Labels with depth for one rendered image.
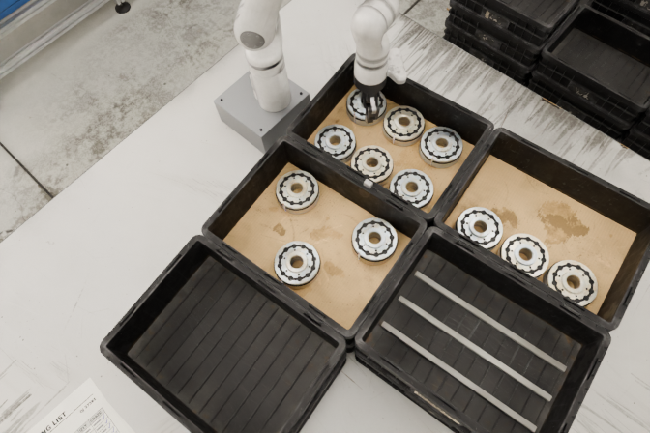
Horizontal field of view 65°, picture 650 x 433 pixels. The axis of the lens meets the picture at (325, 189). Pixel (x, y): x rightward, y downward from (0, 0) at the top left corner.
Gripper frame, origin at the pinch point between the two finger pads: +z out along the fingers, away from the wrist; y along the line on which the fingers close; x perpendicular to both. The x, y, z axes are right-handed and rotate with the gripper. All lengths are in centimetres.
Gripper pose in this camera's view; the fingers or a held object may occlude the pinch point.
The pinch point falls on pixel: (367, 108)
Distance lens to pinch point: 129.1
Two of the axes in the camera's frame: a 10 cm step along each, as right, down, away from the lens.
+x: 9.9, -1.4, 0.4
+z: 0.3, 4.3, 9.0
